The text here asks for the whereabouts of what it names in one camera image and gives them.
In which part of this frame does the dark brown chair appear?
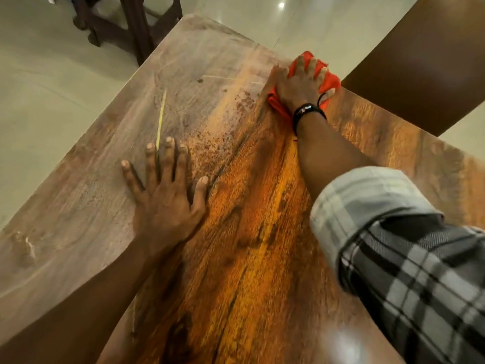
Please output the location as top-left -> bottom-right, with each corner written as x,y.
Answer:
341,0 -> 485,137

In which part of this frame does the red cleaning cloth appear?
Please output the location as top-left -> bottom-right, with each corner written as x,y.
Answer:
267,51 -> 342,122

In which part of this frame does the person's left forearm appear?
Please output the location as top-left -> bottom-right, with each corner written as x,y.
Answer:
0,238 -> 179,364

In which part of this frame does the black beaded bracelet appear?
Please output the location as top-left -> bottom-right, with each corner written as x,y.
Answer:
294,105 -> 327,135

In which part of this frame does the black white plaid shirt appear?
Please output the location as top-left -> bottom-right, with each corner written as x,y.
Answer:
309,165 -> 485,364

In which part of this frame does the person's right hand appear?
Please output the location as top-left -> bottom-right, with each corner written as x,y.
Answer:
271,55 -> 337,115

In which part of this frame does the wooden table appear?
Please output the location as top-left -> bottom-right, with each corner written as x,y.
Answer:
0,14 -> 485,364

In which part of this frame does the person's left hand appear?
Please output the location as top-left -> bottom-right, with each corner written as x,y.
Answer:
120,136 -> 210,259

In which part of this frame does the person's right forearm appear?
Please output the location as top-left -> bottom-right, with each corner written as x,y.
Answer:
295,113 -> 378,203

